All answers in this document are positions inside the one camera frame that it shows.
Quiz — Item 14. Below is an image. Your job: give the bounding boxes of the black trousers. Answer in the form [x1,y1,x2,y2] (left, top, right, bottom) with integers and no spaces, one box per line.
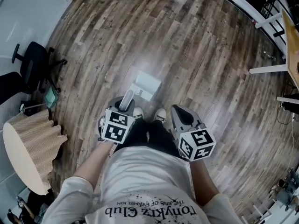
[115,119,180,158]

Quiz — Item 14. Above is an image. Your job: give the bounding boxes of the white printed t-shirt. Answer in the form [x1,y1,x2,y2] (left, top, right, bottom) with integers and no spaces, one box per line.
[41,146,243,224]

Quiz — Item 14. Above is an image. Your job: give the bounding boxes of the round table with beige cloth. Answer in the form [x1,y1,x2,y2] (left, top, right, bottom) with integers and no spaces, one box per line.
[9,108,68,191]

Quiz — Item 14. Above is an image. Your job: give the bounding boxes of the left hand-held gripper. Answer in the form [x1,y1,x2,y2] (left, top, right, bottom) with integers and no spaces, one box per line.
[97,97,136,142]

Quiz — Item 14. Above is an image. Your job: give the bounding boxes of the white thin rod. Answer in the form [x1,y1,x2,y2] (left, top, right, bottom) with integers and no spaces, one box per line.
[20,103,47,112]

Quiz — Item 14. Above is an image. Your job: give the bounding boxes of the round white table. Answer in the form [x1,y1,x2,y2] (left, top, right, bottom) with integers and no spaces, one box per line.
[2,121,49,195]

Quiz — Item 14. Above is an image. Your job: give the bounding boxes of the black office chair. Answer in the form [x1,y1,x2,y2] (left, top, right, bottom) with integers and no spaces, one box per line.
[0,41,68,106]

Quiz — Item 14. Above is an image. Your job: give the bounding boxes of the white cluttered workbench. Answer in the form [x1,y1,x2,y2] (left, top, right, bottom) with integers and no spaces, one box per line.
[252,167,299,224]

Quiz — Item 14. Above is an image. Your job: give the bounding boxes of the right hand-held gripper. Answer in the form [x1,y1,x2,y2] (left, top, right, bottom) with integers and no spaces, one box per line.
[171,105,216,162]

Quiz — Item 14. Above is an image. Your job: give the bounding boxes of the wooden desk white legs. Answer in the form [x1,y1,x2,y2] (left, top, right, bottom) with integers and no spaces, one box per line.
[249,8,299,108]

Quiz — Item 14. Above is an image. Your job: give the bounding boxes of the black box with cable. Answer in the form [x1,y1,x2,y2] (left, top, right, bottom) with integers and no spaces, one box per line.
[277,100,299,126]

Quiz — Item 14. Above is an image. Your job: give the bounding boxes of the person's right forearm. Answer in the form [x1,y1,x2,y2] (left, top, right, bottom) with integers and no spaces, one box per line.
[188,159,220,206]

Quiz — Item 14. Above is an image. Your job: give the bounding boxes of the person's left forearm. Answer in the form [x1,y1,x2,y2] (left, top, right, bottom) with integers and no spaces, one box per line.
[74,140,117,191]

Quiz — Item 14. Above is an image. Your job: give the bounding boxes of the green translucent container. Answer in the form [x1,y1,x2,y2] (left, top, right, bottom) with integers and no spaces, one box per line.
[45,89,58,107]

